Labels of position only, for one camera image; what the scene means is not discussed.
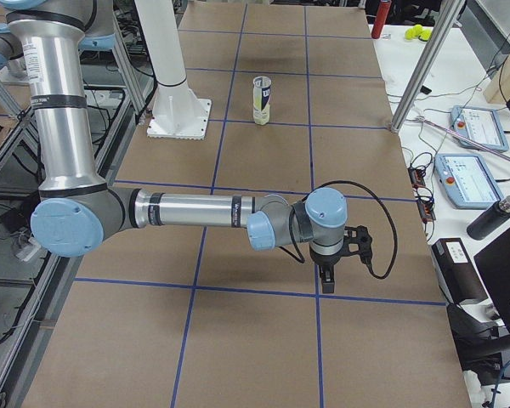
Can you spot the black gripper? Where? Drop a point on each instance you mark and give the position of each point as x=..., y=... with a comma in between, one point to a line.
x=325, y=261

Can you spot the white blue tennis ball can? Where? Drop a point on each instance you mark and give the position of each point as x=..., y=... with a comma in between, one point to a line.
x=261, y=99

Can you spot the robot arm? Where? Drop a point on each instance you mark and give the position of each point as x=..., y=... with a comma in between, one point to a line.
x=80, y=204
x=11, y=53

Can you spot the spare yellow tennis balls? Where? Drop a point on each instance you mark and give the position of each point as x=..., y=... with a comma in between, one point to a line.
x=418, y=32

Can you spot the black power box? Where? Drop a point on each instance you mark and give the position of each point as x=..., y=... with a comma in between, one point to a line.
x=457, y=273

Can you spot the teach pendant near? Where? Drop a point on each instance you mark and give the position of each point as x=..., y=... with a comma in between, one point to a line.
x=467, y=181

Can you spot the teach pendant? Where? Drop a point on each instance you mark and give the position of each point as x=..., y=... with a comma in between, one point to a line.
x=467, y=181
x=482, y=125

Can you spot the black monitor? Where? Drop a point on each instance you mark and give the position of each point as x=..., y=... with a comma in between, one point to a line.
x=493, y=263

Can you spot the dark water bottle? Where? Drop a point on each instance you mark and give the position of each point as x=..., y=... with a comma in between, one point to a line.
x=489, y=220

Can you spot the teach pendant far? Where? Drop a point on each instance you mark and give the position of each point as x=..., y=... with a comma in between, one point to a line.
x=482, y=125

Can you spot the red cylinder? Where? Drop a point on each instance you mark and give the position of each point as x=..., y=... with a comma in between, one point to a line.
x=381, y=18

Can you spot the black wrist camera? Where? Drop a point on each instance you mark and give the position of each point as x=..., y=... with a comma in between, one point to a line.
x=357, y=241

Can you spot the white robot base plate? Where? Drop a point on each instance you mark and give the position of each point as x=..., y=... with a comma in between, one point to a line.
x=173, y=121

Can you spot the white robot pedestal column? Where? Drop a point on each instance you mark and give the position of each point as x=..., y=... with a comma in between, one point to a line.
x=161, y=35

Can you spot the aluminium frame post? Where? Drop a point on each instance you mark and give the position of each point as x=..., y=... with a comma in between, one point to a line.
x=448, y=14

